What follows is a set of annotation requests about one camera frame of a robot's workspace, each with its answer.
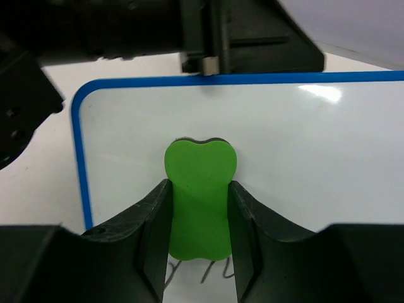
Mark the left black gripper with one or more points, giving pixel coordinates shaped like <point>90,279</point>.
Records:
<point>35,34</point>

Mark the blue framed whiteboard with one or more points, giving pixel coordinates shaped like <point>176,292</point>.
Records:
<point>317,148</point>

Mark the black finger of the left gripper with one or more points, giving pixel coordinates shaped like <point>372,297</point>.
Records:
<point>242,37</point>

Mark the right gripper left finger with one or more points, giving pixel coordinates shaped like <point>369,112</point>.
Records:
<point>121,260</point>

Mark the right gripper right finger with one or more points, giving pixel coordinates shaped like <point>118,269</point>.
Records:
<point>276,260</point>

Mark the green whiteboard eraser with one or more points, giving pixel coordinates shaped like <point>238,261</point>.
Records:
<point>200,173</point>

